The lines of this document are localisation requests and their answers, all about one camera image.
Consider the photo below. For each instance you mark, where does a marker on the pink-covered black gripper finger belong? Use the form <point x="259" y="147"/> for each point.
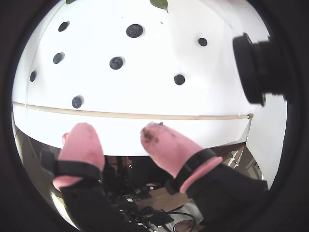
<point x="82" y="145"/>

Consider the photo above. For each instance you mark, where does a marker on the stained pink-covered gripper finger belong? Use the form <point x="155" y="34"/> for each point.
<point x="169" y="149"/>

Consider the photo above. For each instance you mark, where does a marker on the black electronics box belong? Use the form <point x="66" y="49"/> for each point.
<point x="158" y="216"/>

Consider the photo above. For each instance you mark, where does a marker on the white paper sheet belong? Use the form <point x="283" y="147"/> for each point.
<point x="144" y="84"/>

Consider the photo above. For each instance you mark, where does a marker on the large dark blueberry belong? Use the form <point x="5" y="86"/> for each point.
<point x="32" y="76"/>

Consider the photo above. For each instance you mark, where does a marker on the small dark blueberry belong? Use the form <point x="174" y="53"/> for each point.
<point x="202" y="41"/>

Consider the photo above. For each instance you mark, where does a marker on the small green leaf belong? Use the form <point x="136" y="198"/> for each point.
<point x="159" y="3"/>

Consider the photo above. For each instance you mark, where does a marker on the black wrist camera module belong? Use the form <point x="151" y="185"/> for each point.
<point x="253" y="67"/>

